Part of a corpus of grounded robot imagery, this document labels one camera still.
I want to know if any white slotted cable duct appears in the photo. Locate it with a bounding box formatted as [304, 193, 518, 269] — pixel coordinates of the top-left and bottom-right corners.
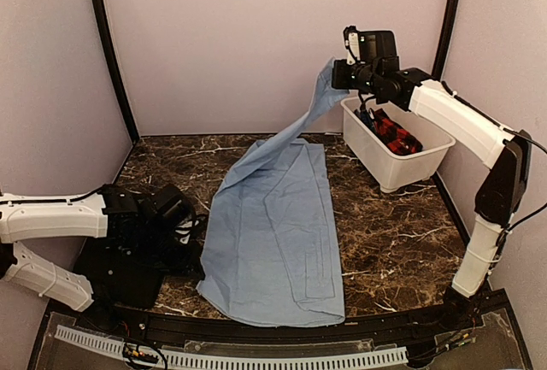
[55, 326, 409, 369]

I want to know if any black right corner post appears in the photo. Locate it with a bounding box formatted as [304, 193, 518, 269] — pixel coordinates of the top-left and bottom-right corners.
[432, 0, 459, 79]

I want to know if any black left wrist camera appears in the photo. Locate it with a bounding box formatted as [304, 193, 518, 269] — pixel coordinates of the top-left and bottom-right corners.
[152, 184, 194, 230]

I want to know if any folded black shirt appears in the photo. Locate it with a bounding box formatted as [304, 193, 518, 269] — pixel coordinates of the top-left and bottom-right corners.
[74, 238, 165, 309]

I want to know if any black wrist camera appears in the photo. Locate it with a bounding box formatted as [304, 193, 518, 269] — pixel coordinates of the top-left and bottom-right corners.
[152, 184, 194, 230]
[343, 26, 397, 65]

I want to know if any white plastic bin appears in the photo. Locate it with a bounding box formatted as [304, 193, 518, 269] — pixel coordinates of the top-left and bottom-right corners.
[341, 97, 456, 193]

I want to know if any blue black plaid shirt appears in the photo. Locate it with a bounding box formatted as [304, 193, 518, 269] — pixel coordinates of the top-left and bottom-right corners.
[355, 109, 376, 132]

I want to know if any black corner post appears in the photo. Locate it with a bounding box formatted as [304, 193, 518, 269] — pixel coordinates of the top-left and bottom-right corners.
[432, 0, 459, 79]
[91, 0, 140, 144]

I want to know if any black left corner post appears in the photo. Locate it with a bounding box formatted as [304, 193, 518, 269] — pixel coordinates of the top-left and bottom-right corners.
[91, 0, 140, 144]

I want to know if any light blue long sleeve shirt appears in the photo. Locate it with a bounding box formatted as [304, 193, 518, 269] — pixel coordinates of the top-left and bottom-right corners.
[197, 63, 345, 327]

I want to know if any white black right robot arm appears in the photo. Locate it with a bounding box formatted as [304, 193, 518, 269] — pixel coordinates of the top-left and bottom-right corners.
[332, 57, 536, 331]

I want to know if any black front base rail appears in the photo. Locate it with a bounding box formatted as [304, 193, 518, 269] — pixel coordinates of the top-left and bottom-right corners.
[27, 291, 539, 369]

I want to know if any red black plaid shirt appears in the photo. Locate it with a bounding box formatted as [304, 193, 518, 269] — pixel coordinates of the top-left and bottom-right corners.
[374, 109, 423, 156]

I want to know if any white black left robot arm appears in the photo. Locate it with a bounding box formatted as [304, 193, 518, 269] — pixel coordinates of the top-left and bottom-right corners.
[1, 185, 207, 332]

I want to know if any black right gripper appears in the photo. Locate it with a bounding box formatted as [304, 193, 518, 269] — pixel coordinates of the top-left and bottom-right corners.
[332, 58, 381, 94]

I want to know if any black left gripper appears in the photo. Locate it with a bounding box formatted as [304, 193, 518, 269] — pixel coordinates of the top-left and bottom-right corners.
[138, 220, 205, 281]

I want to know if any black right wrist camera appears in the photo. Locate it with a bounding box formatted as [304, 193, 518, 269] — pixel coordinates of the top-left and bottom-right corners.
[343, 26, 397, 65]

